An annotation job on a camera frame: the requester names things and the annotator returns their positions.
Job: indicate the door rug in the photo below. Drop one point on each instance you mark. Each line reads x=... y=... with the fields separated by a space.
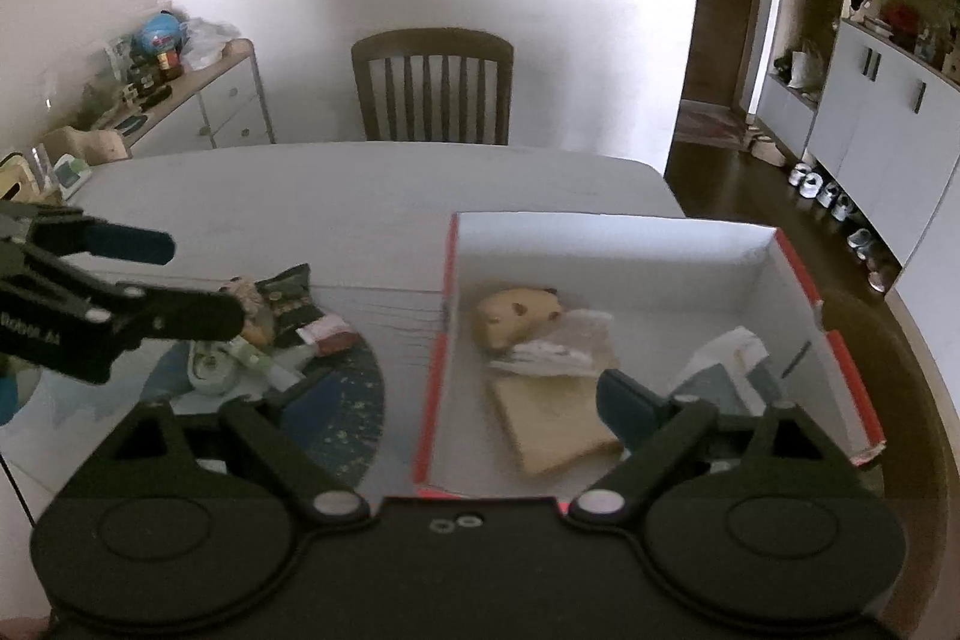
x=709 y=129

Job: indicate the white wall cabinet unit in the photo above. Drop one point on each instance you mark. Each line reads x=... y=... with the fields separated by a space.
x=885 y=123

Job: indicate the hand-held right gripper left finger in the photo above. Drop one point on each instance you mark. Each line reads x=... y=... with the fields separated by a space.
x=259 y=437

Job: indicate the cluster of dark bottles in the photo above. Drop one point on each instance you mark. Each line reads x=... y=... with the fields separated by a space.
x=154 y=72

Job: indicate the brown wooden chair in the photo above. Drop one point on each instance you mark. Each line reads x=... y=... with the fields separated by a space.
x=911 y=430
x=431 y=48

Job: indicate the toast slice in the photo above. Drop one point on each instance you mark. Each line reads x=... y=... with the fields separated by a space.
x=547 y=422

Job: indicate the black snack packet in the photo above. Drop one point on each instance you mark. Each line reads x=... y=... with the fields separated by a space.
x=289 y=302

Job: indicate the beige slippers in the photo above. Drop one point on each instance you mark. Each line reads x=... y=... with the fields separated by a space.
x=765 y=147

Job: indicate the white sideboard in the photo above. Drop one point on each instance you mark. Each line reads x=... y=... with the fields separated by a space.
x=225 y=108

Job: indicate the grey white tissue pack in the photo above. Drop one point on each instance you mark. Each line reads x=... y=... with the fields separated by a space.
x=720 y=377

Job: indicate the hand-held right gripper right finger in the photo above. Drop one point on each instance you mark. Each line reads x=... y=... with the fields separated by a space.
x=626 y=404

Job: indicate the green white bottle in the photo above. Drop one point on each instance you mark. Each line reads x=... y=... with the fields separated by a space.
x=266 y=359

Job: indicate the small white device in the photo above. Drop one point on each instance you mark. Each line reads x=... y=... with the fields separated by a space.
x=71 y=171

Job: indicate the small cartoon doll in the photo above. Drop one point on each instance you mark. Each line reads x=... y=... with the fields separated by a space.
x=244 y=295

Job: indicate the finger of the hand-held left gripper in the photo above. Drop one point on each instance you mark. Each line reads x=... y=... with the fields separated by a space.
x=127 y=242
x=187 y=314

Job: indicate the red cardboard box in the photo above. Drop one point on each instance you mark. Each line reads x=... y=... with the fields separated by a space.
x=600 y=265

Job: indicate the small pink packet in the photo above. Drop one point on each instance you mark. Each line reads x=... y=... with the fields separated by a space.
x=330 y=334

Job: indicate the tan capybara plush toy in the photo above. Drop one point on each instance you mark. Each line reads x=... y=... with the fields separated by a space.
x=514 y=317

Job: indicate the clear plastic bag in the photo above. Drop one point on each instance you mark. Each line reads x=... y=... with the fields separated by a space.
x=570 y=344

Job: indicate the row of white shoes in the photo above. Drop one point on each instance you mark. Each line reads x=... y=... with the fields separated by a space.
x=840 y=205

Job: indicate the white plastic bag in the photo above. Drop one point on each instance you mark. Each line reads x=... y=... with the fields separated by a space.
x=210 y=44

